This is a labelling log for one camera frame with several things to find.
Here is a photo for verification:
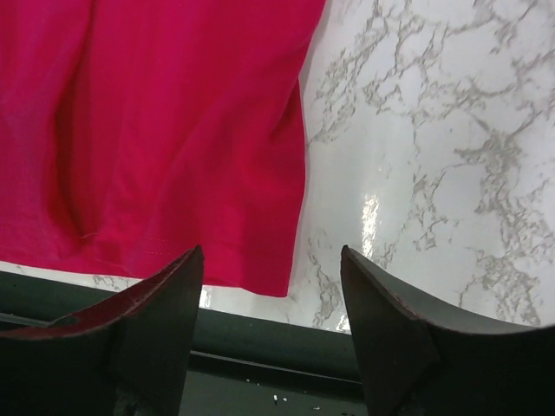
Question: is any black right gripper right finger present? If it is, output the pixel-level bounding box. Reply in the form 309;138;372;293
341;247;554;415

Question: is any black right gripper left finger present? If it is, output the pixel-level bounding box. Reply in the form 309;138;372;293
1;248;204;415

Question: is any magenta pink t-shirt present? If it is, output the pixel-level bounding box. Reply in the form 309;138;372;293
1;1;324;297

